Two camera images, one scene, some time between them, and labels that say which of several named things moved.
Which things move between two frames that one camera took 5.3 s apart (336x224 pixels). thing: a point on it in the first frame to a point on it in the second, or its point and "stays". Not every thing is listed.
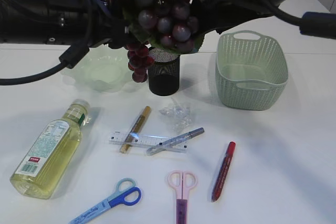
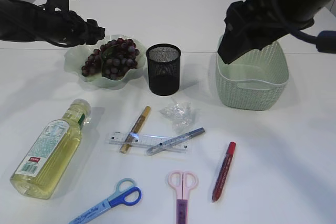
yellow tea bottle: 51,152 stays
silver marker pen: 174,140 stays
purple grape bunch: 158,6 to 113,60
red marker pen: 220,184 stays
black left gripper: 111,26 to 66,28
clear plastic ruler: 160,143 stays
